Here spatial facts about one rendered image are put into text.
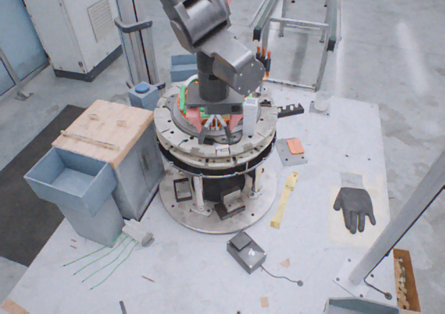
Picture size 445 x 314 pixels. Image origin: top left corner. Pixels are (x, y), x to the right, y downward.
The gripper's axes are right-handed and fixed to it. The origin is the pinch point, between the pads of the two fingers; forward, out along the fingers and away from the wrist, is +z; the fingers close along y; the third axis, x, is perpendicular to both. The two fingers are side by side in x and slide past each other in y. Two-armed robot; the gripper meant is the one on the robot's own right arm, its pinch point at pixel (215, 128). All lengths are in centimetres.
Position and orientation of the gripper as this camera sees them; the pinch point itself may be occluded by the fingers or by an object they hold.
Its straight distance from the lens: 62.2
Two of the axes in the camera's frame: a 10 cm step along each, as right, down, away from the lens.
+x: -0.3, -7.0, 7.1
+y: 10.0, -0.2, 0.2
